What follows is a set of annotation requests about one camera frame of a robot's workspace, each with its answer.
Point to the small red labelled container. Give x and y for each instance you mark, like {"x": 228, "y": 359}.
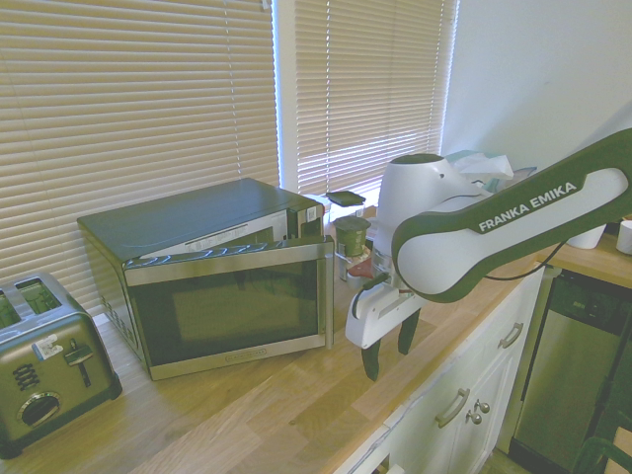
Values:
{"x": 359, "y": 270}

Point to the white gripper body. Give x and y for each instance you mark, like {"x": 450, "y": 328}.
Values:
{"x": 375, "y": 316}

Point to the white cabinet drawer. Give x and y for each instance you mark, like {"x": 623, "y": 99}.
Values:
{"x": 486, "y": 321}

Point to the stainless steel microwave door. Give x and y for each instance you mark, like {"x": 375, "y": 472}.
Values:
{"x": 232, "y": 306}

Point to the stainless steel dishwasher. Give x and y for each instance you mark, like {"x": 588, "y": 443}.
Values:
{"x": 568, "y": 365}

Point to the black flat tray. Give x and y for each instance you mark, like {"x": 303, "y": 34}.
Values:
{"x": 345, "y": 198}

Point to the black stainless steel microwave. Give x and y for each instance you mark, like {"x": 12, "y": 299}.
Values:
{"x": 197, "y": 232}

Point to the wide beige window blind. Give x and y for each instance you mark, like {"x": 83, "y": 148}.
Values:
{"x": 133, "y": 128}

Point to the white cup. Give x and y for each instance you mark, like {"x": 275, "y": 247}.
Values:
{"x": 587, "y": 236}

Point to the narrow beige window blind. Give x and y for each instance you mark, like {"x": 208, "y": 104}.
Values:
{"x": 368, "y": 89}

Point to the white cabinet door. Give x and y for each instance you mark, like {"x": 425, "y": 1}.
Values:
{"x": 459, "y": 419}

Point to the dark green chair frame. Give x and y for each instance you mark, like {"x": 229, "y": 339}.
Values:
{"x": 600, "y": 451}

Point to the green lidded jar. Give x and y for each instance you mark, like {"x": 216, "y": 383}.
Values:
{"x": 351, "y": 237}

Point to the white tissue box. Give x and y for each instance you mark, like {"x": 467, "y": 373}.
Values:
{"x": 486, "y": 170}

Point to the white Franka Emika robot arm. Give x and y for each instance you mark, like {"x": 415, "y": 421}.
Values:
{"x": 498, "y": 227}

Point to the stainless steel toaster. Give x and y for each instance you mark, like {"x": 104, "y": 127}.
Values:
{"x": 44, "y": 365}

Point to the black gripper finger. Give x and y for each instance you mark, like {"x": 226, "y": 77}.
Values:
{"x": 408, "y": 331}
{"x": 371, "y": 364}

